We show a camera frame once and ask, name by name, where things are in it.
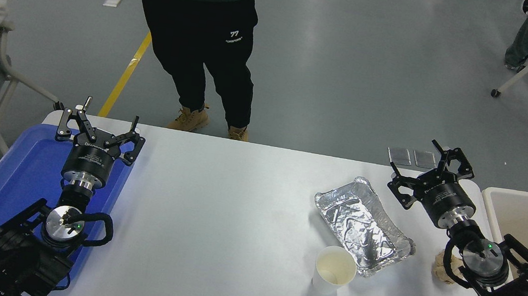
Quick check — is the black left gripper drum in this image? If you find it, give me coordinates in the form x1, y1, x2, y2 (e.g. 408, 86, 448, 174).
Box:
60, 136, 122, 185

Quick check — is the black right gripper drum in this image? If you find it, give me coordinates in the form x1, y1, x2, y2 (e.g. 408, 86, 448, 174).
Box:
411, 168, 481, 232

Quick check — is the white paper cup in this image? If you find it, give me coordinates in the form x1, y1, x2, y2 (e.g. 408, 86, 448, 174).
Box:
310, 244, 360, 296

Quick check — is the clear floor plate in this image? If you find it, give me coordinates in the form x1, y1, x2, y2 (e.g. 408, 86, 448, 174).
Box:
412, 149, 440, 170
386, 146, 414, 167

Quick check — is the silver foil tray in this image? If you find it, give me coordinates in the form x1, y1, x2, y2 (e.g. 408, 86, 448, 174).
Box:
305, 171, 424, 283

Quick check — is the crumpled tan paper ball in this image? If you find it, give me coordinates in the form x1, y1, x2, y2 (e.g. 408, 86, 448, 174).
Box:
430, 249, 466, 287

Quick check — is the blue plastic tray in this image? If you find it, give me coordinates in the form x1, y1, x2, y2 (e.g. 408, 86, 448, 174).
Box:
0, 118, 141, 294

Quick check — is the grey metal frame chair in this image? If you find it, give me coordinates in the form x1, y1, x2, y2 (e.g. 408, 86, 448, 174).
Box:
0, 20, 74, 161

